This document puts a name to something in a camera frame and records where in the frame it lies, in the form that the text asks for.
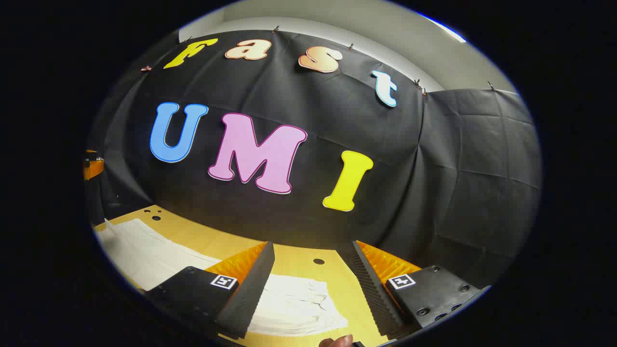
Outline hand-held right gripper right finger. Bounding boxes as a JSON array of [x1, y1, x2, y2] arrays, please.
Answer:
[[349, 241, 483, 337]]

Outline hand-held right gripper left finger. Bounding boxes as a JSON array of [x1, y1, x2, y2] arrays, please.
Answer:
[[145, 242, 275, 338]]

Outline white jeans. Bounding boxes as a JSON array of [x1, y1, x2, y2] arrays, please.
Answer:
[[95, 218, 349, 337]]

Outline black backdrop cloth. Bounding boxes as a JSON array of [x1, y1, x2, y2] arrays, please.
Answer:
[[87, 30, 543, 290]]

